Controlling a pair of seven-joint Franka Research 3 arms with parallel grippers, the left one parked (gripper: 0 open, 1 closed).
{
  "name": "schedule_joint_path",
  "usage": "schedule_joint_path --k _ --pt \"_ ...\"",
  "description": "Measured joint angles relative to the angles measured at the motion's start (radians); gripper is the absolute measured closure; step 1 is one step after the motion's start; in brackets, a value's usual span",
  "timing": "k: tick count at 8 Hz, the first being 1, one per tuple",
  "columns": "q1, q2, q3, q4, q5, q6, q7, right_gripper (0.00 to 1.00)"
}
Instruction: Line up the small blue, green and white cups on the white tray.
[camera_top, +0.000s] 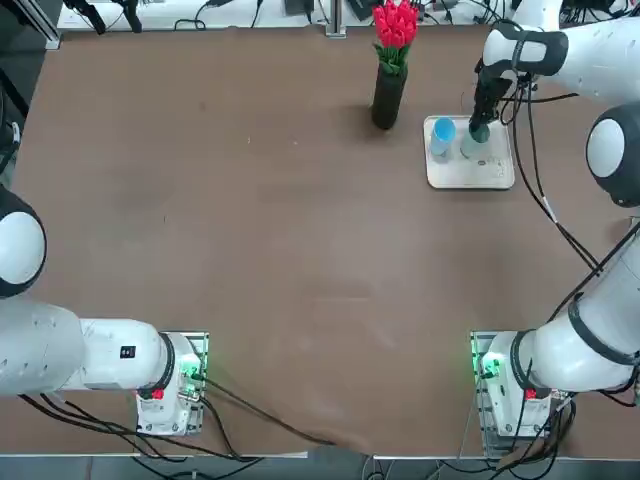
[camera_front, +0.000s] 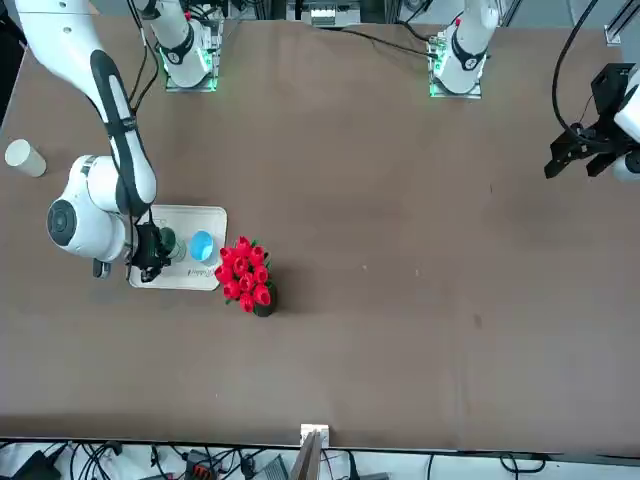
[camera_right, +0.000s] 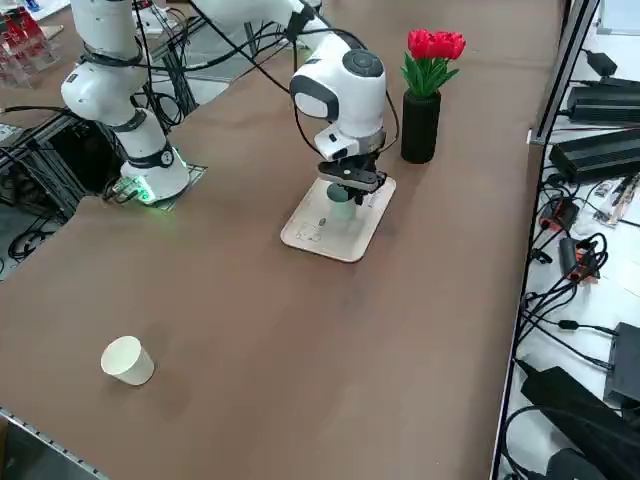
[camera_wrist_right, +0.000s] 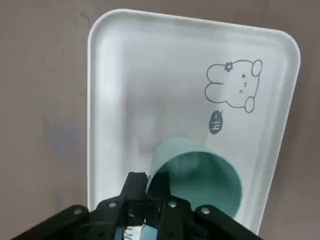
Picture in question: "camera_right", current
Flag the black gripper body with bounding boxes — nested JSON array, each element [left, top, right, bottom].
[[318, 144, 389, 194]]

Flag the small green cup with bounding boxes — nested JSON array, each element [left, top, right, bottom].
[[326, 182, 357, 223]]

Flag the small white cup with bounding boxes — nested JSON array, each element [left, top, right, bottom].
[[100, 335, 156, 386]]

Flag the white rectangular tray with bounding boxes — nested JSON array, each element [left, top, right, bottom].
[[279, 167, 398, 264]]

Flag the black ribbed vase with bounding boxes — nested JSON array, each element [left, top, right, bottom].
[[400, 89, 442, 164]]

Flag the red artificial tulip bouquet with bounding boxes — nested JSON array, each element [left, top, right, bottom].
[[399, 28, 467, 99]]

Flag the black and orange power strip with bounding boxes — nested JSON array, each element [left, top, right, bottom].
[[538, 196, 581, 232]]

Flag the black socket strip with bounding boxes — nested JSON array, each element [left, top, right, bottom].
[[557, 235, 604, 285]]

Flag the black ribbed power supply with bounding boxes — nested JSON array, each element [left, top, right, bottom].
[[548, 128, 640, 185]]

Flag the printed paper packets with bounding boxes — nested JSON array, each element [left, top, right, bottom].
[[592, 172, 640, 230]]

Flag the black flat power supply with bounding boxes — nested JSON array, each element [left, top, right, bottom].
[[566, 84, 640, 126]]

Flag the small black power adapter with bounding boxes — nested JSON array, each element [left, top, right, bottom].
[[583, 48, 620, 77]]

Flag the white board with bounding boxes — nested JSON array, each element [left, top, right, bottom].
[[597, 0, 640, 36]]

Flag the black box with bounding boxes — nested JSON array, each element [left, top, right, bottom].
[[603, 321, 640, 407]]

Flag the clear acrylic rack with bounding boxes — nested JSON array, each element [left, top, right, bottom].
[[0, 7, 64, 90]]

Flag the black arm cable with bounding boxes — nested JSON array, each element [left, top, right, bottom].
[[187, 0, 401, 161]]

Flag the aluminium camera post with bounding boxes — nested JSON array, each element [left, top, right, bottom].
[[528, 0, 601, 146]]

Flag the black cable with ferrite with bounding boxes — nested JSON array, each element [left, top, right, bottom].
[[519, 294, 621, 337]]

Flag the black metal frame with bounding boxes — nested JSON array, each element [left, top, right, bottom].
[[0, 107, 126, 226]]

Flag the aluminium table edge rail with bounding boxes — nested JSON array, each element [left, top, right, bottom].
[[0, 405, 110, 480]]

